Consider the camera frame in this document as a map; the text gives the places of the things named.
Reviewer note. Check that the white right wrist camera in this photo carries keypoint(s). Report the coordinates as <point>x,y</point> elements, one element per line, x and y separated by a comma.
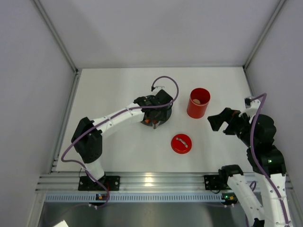
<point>251,106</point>

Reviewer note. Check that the red cylindrical tin container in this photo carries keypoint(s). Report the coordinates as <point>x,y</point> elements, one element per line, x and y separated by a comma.
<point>194,110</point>

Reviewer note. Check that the grey slotted cable duct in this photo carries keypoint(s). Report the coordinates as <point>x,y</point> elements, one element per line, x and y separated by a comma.
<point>140,197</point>

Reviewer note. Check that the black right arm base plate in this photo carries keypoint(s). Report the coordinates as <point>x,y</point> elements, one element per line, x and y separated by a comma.
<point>214,183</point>

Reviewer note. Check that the right aluminium frame post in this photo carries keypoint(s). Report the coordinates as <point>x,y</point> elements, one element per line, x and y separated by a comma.
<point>264,32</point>

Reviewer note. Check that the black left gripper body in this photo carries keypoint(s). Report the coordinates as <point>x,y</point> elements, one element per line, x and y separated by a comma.
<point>152,117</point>

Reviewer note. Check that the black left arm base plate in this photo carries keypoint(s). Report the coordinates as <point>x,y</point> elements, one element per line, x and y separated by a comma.
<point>111,183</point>

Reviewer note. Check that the blue ceramic plate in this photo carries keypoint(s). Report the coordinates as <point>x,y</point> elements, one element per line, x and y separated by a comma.
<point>162,115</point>

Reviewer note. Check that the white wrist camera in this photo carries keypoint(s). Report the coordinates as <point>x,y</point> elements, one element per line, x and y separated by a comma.
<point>156,87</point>
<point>251,106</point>

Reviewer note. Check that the aluminium mounting rail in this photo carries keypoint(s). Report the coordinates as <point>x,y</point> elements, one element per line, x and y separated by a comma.
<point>129,182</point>

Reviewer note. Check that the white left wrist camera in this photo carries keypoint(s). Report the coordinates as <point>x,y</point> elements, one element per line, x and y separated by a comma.
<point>156,87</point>

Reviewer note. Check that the red tin lid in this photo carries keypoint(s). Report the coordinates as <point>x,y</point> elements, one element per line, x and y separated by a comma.
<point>181,143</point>

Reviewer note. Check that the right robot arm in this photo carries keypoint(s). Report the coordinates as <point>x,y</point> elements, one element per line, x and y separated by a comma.
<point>267,162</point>

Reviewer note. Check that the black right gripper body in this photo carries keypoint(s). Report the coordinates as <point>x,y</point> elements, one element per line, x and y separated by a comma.
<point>230,121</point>

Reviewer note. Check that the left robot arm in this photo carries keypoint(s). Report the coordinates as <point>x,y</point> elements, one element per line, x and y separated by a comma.
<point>89,147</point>

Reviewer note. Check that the aluminium frame post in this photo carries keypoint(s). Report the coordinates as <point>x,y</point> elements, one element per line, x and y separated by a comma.
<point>264,32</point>
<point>49,24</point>

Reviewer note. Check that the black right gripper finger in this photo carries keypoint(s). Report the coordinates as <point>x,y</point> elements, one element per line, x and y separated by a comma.
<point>227,131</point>
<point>216,121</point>

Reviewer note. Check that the left aluminium frame post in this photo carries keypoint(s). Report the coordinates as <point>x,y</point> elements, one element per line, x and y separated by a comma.
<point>49,24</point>

